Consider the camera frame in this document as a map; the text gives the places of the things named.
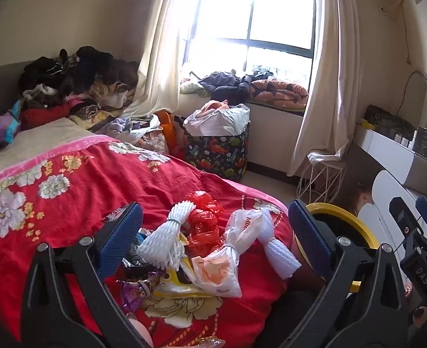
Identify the red plastic bag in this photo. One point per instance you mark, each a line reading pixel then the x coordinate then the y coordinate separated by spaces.
pixel 202 221

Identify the beige blanket with pink edge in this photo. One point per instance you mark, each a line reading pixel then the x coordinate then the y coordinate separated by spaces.
pixel 35 145

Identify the pile of dark clothes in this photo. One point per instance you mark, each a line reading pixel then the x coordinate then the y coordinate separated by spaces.
pixel 90 65

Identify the cream curtain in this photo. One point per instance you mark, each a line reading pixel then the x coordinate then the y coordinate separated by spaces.
pixel 340 79
pixel 162 43

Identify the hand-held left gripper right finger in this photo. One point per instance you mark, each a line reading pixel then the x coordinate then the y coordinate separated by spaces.
pixel 309 235

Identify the red floral blanket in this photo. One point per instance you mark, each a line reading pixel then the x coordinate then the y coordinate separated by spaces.
pixel 72 224

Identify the dinosaur print fabric basket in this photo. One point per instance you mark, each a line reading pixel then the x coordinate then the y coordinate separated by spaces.
pixel 217 152

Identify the purple snack wrapper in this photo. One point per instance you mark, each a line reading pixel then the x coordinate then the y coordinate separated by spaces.
pixel 133 293

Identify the white plastic bag of laundry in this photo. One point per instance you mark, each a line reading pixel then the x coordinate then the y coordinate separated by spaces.
pixel 217 123

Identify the white lavender clothes heap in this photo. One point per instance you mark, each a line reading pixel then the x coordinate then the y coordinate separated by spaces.
pixel 123 127

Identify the white foam fruit net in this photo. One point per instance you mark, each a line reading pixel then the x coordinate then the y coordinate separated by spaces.
pixel 278 253
pixel 162 239

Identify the dark jacket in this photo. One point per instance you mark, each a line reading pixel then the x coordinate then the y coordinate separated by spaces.
pixel 224 83

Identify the small yellow container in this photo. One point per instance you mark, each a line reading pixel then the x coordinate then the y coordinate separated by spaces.
pixel 368 124

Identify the white orange printed plastic bag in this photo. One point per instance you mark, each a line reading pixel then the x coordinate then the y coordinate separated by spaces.
pixel 217 272

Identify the red garment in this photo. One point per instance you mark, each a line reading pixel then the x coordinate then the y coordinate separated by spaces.
pixel 39 116

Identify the window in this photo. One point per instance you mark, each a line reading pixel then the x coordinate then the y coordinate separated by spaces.
pixel 271 7

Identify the orange patterned quilt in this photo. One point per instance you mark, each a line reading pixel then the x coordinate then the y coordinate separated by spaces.
pixel 278 92

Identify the white vanity desk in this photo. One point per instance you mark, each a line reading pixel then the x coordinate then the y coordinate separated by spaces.
pixel 391 156

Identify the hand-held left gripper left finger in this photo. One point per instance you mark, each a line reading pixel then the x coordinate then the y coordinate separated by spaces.
pixel 124 232

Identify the yellow snack wrapper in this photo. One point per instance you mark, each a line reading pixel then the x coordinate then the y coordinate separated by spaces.
pixel 173 284

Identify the white drawer cabinet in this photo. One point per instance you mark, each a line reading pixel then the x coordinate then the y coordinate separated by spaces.
pixel 384 188

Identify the yellow rimmed black bin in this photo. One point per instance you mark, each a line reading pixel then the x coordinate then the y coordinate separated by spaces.
pixel 358 224

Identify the black handbag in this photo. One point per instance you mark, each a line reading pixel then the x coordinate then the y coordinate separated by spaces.
pixel 387 119

